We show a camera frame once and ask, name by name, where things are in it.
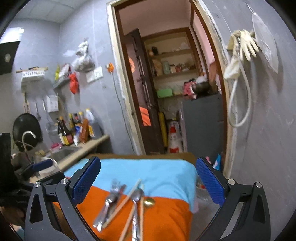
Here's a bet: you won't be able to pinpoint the wooden chopstick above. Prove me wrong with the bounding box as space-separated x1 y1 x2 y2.
139 197 144 241
119 184 144 240
102 179 142 228

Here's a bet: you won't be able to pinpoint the silver fork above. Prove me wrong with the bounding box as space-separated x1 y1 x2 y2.
93 179 122 232

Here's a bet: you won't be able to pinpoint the silver spoon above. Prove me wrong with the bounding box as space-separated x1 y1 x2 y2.
131 188 144 241

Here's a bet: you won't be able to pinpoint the black wok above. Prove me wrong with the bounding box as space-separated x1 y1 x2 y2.
13 113 43 152

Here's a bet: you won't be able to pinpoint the dark sauce bottle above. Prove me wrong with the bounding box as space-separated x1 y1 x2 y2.
59 116 73 146

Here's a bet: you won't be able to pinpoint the clear cooking oil bottle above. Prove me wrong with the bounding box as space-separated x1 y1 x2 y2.
85 108 95 124

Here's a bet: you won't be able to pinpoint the striped blue orange brown cloth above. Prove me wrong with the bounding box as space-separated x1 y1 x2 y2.
53 152 200 241

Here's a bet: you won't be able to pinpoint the red fire extinguisher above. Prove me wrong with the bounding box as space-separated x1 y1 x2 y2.
168 121 183 153

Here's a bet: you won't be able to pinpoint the red plastic bag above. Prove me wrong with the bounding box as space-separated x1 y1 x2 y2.
69 73 79 94

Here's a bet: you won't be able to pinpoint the grey cabinet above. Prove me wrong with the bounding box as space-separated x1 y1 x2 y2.
181 94 224 161

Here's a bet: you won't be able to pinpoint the black range hood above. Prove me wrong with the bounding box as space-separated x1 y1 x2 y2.
0 41 20 75

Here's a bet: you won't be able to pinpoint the hanging bag of goods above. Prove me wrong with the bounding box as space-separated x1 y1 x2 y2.
71 38 95 73

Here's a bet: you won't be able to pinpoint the black bowl on cabinet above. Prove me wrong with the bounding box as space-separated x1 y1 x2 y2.
192 81 210 96

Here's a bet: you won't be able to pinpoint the green box on shelf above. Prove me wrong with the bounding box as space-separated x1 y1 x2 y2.
157 88 173 98

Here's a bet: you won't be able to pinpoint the dark wooden door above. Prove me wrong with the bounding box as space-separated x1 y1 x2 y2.
124 29 165 155

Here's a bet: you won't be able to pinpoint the white rubber gloves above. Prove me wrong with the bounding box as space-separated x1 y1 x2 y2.
223 30 259 80

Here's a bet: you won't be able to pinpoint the white hose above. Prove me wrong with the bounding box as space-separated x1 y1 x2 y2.
227 58 253 129

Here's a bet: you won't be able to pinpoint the white wall rack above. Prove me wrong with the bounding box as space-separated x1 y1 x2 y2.
16 67 48 82

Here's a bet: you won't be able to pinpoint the white wall socket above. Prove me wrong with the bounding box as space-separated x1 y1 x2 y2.
86 66 103 83

